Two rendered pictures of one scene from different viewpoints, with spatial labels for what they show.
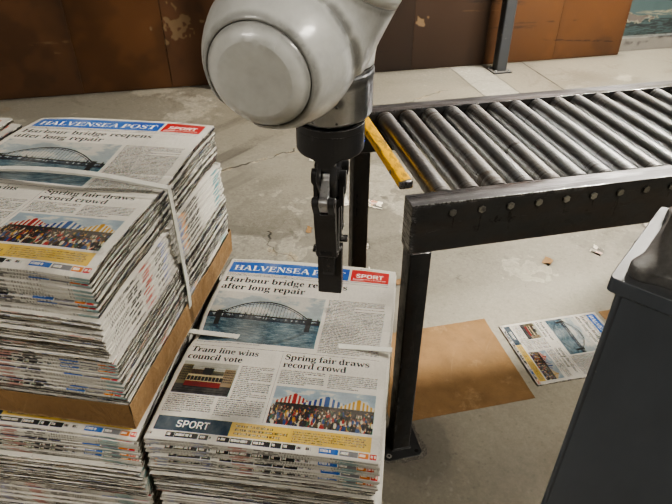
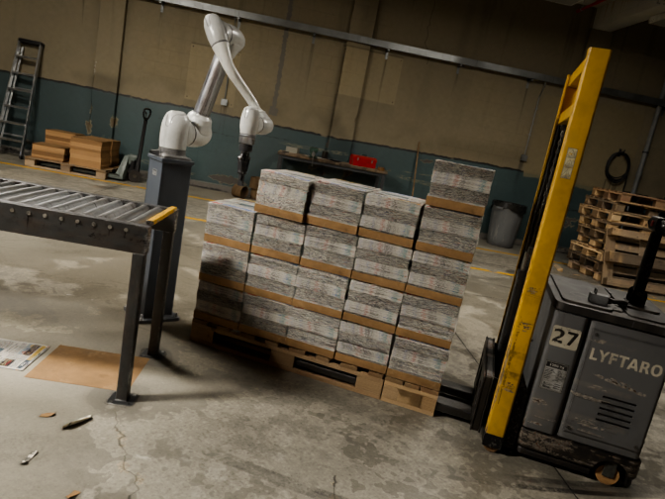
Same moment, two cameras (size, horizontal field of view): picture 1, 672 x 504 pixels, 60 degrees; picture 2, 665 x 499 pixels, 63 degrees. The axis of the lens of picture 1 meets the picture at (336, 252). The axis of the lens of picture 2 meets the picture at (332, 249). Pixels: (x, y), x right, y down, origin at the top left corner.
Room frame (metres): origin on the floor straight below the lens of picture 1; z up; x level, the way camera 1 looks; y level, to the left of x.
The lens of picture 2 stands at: (3.63, 1.01, 1.31)
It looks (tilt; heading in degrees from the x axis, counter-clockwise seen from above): 12 degrees down; 188
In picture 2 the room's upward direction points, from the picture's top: 11 degrees clockwise
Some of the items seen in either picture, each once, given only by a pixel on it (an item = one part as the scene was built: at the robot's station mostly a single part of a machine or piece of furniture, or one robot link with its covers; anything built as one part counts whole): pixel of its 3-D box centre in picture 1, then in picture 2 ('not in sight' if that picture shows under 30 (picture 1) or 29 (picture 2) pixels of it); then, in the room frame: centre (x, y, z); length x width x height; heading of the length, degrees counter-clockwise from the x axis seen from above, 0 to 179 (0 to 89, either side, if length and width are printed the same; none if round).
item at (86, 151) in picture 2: not in sight; (77, 152); (-4.31, -4.32, 0.28); 1.20 x 0.83 x 0.57; 103
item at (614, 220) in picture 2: not in sight; (628, 238); (-5.07, 4.24, 0.65); 1.33 x 0.94 x 1.30; 107
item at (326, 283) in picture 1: (330, 269); not in sight; (0.59, 0.01, 0.96); 0.03 x 0.01 x 0.07; 83
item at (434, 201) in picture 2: not in sight; (436, 287); (0.75, 1.22, 0.63); 0.38 x 0.29 x 0.97; 173
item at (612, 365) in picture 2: not in sight; (583, 369); (0.84, 2.02, 0.40); 0.69 x 0.55 x 0.80; 173
